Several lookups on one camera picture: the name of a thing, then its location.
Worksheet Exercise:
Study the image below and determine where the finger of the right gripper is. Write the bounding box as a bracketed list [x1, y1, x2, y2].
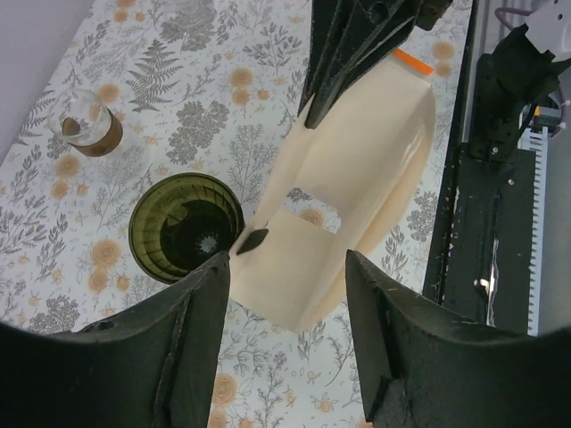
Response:
[304, 1, 422, 129]
[298, 0, 355, 117]

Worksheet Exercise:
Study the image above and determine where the floral patterned table mat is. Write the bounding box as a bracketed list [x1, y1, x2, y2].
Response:
[1, 1, 472, 427]

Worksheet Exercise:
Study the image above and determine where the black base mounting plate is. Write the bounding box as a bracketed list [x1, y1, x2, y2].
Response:
[422, 144, 536, 334]

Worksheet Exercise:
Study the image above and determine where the orange coffee filter box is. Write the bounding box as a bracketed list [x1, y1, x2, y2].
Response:
[230, 50, 436, 332]

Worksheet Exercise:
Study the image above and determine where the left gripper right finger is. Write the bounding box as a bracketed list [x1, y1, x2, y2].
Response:
[345, 251, 570, 427]

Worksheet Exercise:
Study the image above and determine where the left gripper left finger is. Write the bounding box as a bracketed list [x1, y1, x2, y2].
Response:
[1, 251, 230, 427]

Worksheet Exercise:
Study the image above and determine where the green glass coffee dripper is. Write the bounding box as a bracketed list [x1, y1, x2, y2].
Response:
[128, 173, 244, 284]

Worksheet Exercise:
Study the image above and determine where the white slotted cable duct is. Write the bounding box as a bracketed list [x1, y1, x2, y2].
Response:
[519, 127, 550, 336]

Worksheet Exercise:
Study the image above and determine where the small glass beaker brown band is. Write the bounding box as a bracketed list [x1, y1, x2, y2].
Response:
[47, 87, 123, 158]

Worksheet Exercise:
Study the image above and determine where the clear glass cup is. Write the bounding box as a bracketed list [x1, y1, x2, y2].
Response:
[166, 0, 216, 22]

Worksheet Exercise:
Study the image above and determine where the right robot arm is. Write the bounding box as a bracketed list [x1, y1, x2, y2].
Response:
[299, 1, 570, 162]

